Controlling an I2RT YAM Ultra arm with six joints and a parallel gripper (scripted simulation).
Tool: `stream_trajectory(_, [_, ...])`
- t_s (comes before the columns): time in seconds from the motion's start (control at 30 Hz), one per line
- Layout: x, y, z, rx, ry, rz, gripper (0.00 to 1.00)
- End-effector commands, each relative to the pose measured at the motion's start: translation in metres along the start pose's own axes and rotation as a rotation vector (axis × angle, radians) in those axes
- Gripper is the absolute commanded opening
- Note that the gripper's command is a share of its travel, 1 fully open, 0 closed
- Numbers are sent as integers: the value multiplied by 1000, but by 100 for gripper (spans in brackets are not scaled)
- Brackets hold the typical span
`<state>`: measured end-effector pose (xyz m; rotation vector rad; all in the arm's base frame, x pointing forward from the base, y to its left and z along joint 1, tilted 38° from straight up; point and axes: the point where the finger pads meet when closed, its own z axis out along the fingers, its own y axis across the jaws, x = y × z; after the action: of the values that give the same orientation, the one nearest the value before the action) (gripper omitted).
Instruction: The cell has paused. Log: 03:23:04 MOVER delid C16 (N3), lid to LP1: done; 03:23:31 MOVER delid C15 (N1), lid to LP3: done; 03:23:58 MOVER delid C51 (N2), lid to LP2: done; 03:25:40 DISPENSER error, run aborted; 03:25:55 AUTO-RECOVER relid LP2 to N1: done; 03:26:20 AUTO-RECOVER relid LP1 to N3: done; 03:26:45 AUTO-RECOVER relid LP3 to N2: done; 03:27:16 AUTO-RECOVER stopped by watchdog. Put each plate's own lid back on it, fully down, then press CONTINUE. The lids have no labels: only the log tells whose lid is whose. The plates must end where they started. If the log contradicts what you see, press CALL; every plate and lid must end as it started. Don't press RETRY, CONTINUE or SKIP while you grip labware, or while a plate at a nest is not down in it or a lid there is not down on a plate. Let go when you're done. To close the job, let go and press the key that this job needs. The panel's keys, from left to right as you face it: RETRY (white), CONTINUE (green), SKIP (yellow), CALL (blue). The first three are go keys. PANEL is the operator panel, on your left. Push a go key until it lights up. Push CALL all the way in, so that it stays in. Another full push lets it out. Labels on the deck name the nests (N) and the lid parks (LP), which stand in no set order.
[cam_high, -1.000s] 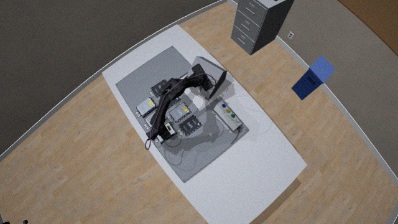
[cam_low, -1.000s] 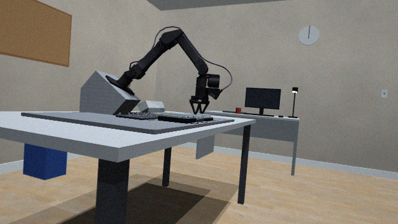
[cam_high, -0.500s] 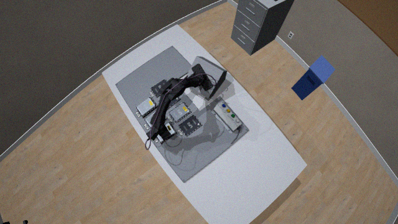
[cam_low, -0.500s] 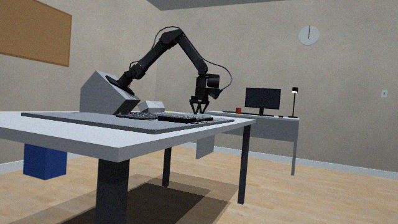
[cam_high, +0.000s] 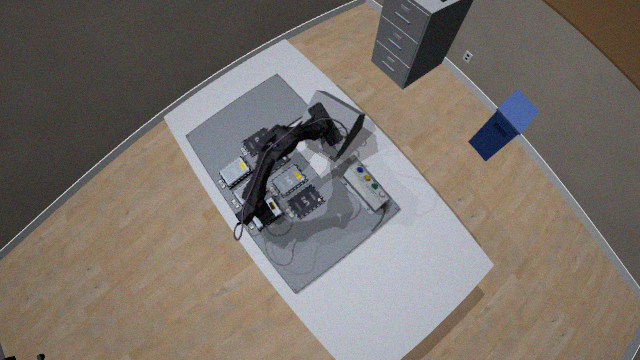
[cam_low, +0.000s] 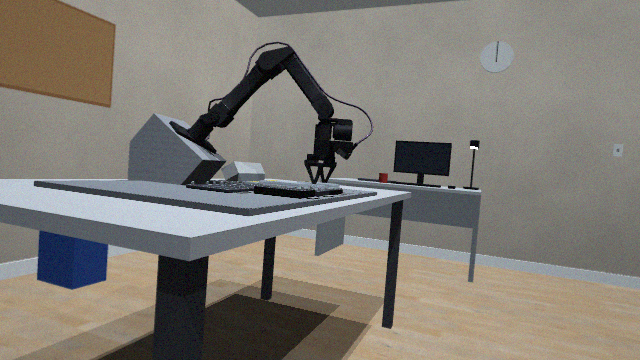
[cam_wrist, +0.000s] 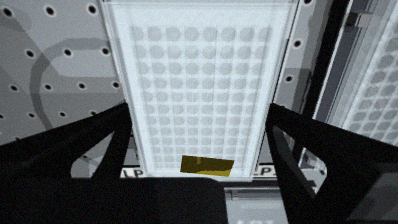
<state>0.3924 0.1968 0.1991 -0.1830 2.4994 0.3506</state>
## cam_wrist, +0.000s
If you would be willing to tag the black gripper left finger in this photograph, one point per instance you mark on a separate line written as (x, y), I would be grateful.
(51, 154)

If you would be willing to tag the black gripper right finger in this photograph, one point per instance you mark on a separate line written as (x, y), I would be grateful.
(362, 173)

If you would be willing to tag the grey perforated base plate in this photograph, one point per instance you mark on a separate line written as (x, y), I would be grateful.
(57, 67)

